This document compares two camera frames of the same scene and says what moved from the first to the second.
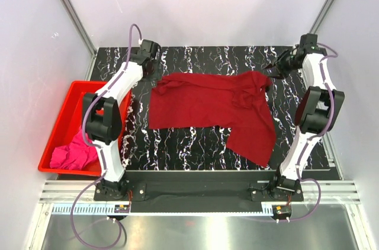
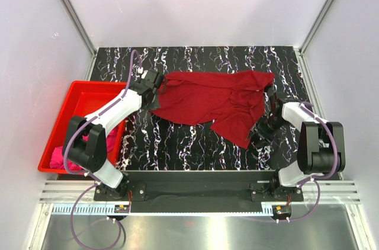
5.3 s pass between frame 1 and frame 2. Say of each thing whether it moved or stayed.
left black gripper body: moved
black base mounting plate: stayed
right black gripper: moved
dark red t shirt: moved
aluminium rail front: stayed
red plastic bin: stayed
